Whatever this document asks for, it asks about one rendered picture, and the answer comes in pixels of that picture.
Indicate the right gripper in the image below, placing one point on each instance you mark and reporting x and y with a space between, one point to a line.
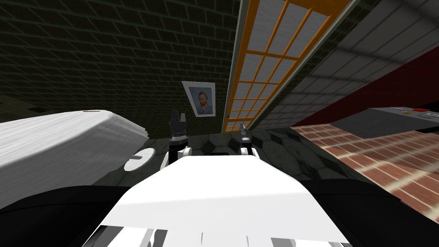
244 133

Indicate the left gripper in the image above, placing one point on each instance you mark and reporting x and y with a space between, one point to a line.
178 129

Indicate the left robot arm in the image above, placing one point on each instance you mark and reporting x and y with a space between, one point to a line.
51 219

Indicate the framed portrait picture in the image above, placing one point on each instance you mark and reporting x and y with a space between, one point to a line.
201 99

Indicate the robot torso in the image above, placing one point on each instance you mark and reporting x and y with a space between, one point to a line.
219 195

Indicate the orange framed glass door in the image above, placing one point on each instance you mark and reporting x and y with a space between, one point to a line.
260 68

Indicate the grey appliance with buttons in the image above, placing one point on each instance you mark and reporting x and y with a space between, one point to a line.
387 120

